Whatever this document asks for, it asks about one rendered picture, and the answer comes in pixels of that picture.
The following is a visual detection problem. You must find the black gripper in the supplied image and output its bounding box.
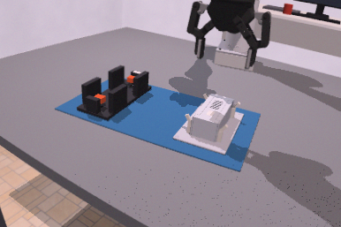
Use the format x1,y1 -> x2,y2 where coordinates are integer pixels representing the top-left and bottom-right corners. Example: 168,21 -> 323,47
186,0 -> 271,70

